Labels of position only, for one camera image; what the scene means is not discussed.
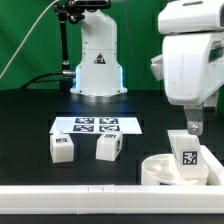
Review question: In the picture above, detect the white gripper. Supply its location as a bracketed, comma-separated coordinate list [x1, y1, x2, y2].
[151, 32, 224, 136]

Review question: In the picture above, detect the white round stool seat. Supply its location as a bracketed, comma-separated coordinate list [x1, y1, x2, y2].
[141, 154, 209, 185]

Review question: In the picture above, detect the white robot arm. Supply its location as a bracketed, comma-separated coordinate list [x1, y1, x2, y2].
[71, 0, 224, 135]

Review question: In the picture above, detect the white sheet with markers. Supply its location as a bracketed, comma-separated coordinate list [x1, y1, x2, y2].
[50, 117, 142, 134]

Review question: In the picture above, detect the white front fence rail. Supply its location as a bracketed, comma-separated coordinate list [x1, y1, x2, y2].
[0, 185, 224, 214]

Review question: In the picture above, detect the black cable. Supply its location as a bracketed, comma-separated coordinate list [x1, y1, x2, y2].
[19, 72, 65, 90]

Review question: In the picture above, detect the white cable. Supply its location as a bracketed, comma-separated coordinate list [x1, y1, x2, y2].
[0, 0, 60, 80]

